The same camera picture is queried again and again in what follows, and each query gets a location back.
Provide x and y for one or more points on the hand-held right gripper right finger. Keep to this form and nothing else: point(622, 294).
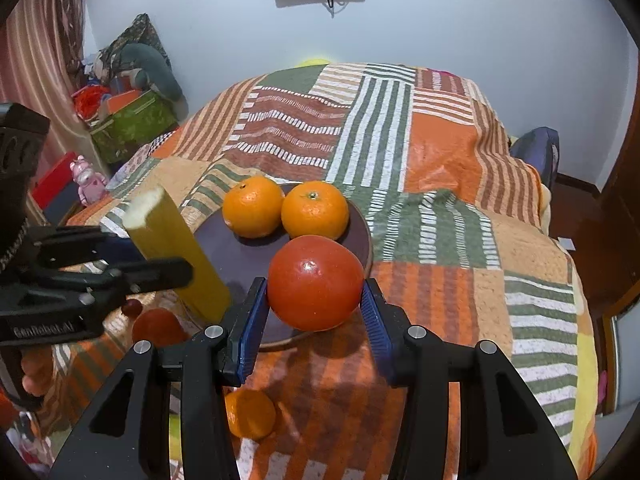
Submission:
point(375, 320)

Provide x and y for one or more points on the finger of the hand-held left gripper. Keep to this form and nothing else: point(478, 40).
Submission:
point(75, 245)
point(150, 275)

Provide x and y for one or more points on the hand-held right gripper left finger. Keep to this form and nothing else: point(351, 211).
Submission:
point(252, 320)

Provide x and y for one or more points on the dark round plate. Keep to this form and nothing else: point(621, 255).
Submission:
point(240, 260)

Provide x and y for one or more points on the large red tomato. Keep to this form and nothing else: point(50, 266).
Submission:
point(315, 285)

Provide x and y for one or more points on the person's left hand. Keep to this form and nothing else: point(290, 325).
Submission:
point(37, 372)

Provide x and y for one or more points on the dark red grape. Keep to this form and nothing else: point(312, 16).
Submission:
point(131, 307)

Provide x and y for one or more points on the small red tomato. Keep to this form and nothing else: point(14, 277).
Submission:
point(157, 327)

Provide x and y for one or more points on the pink toy figure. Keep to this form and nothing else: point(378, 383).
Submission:
point(87, 180)

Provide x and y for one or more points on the red box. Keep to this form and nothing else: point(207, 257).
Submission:
point(52, 182)

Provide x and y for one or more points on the small orange mandarin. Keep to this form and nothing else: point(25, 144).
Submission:
point(250, 415)

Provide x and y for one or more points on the green storage box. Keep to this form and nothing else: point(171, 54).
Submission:
point(132, 125)

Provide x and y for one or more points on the striped patchwork blanket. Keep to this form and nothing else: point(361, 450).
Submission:
point(430, 160)

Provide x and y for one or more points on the striped pink curtain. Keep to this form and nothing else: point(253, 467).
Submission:
point(35, 50)

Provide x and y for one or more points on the white paper scrap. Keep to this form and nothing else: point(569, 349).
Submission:
point(566, 243)

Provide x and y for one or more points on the camouflage cushion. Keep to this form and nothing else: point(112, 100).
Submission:
point(137, 32)

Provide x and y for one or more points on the dark blue bag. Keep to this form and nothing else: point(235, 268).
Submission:
point(537, 155)

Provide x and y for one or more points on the yellow pillow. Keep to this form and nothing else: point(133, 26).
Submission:
point(312, 62)

